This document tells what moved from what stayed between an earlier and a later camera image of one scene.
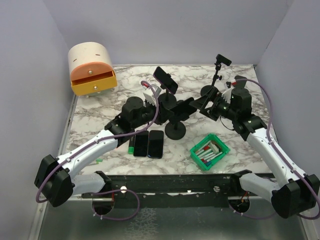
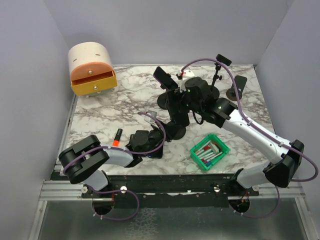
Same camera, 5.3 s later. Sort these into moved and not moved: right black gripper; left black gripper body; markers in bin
Moved: right black gripper; left black gripper body
Not moved: markers in bin
